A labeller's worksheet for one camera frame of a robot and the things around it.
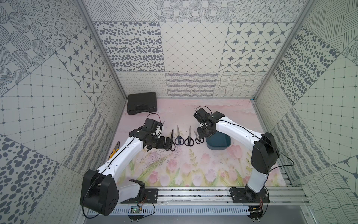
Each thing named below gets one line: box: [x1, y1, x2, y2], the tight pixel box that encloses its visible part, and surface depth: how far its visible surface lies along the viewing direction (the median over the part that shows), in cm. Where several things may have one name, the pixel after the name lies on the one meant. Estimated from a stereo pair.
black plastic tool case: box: [126, 91, 158, 115], surface depth 113 cm
